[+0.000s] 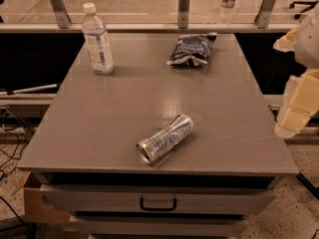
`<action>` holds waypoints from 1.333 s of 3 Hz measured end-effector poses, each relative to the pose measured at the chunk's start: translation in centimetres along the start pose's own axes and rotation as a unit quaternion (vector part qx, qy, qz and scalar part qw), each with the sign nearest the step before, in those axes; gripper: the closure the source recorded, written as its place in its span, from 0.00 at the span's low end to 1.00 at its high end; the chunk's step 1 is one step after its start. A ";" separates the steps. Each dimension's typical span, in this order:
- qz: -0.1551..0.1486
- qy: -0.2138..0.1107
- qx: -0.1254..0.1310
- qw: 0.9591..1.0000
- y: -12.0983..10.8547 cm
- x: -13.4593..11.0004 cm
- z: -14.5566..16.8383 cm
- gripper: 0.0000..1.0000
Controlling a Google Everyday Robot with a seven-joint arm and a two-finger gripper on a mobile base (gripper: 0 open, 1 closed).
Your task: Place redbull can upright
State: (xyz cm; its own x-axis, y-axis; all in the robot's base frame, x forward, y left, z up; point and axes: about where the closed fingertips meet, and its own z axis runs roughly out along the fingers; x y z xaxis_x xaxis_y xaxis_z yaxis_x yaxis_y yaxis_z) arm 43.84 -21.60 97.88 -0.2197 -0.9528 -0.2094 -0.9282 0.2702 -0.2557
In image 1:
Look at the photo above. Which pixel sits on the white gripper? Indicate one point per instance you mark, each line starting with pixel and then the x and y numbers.
pixel 309 44

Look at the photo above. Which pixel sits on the silver blue redbull can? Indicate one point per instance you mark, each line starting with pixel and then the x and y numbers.
pixel 160 143

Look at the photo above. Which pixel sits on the black office chair base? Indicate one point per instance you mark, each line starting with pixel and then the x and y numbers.
pixel 308 5

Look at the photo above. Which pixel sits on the distant clear water bottle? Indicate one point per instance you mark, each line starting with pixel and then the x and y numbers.
pixel 226 12

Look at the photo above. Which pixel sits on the blue chip bag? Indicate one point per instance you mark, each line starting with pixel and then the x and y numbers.
pixel 192 50

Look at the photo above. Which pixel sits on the clear plastic water bottle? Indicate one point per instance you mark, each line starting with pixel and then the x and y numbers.
pixel 97 41

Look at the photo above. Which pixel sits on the metal railing with posts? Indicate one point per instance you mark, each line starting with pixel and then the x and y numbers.
pixel 147 16

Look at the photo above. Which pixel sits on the grey upper drawer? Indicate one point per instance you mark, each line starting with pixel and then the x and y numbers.
pixel 190 200

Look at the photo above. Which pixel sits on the grey drawer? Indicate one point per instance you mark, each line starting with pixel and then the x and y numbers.
pixel 190 200
pixel 157 226

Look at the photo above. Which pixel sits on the grey lower drawer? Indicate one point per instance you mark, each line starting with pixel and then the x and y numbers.
pixel 157 226

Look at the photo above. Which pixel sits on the grey metal rod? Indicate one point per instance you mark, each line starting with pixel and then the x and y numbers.
pixel 30 90

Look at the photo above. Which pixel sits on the brown cardboard box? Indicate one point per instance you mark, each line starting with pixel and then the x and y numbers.
pixel 36 209

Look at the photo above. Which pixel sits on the black drawer handle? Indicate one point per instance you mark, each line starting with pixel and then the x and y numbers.
pixel 156 205

